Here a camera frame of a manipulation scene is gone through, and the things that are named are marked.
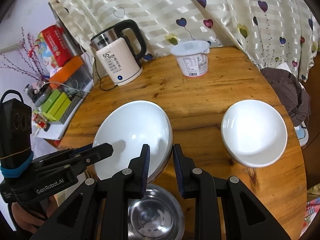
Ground white electric kettle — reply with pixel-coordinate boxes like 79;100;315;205
91;20;147;86

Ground red jar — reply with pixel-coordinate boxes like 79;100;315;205
33;113;50;132

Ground black kettle cable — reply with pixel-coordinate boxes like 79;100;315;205
92;57;118;92

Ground red snack bag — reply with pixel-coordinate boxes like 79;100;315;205
34;25;72;68

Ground left human hand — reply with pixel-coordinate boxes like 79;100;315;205
11;196;58;233

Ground white deep plate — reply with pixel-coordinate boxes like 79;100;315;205
93;100;173;183
221;100;287;168

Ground chevron pattern box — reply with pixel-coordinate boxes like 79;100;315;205
59;92;87;124

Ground heart pattern curtain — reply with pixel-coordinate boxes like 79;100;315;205
49;0;319;81

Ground dark checked cloth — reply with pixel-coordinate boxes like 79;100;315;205
260;68;311;127

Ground orange lid container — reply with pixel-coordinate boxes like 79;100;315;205
49;55;92;90

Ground purple dried branches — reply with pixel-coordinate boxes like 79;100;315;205
1;27;49;82

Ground steel bowl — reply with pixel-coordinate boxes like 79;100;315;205
128;184;185;240

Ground white plastic tub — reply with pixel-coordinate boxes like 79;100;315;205
170;40;210;77

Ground white shelf board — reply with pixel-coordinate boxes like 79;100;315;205
35;80;93;140

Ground lime green box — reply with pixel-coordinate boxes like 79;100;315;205
44;93;71;121

